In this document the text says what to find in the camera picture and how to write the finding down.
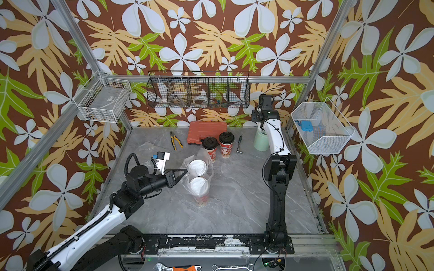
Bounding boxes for black screwdriver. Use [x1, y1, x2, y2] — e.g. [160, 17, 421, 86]
[236, 136, 243, 154]

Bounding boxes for blue object in basket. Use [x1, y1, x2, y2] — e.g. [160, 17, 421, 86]
[296, 120, 314, 132]

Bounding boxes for red plastic tool case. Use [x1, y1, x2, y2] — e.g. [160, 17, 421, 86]
[186, 121, 228, 145]

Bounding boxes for white lid red cup front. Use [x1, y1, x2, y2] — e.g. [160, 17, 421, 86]
[189, 159, 208, 177]

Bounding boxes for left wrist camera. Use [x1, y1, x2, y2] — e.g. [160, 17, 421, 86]
[151, 151, 170, 175]

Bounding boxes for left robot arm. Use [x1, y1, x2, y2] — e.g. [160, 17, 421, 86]
[27, 166, 188, 271]

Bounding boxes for black mounting rail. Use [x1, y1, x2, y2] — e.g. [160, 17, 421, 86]
[142, 233, 295, 255]

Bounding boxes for green straw holder cup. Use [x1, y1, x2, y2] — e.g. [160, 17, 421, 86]
[254, 126, 269, 151]

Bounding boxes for white wire basket left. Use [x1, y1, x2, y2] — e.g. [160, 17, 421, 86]
[73, 72, 132, 123]

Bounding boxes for black lid red cup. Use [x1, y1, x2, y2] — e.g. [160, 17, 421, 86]
[219, 131, 235, 159]
[202, 137, 219, 163]

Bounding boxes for black lid red cup left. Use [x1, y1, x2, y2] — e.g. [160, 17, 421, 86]
[202, 137, 219, 163]

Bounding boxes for yellow black pliers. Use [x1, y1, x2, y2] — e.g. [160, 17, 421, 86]
[170, 131, 184, 151]

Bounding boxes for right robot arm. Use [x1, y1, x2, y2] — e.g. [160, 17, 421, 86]
[252, 94, 297, 254]

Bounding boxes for black wire basket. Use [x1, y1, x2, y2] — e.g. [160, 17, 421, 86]
[145, 71, 251, 108]

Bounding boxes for silver spanner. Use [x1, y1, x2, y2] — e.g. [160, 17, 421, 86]
[211, 263, 254, 271]

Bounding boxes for clear plastic carrier bag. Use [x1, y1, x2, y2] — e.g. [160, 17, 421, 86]
[181, 149, 214, 206]

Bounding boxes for white mesh basket right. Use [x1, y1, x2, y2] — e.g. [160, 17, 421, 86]
[291, 101, 356, 155]

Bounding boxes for orange adjustable wrench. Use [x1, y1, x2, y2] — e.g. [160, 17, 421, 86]
[153, 263, 202, 271]

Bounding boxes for black lid red cup right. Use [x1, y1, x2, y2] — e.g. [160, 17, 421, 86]
[219, 131, 235, 159]

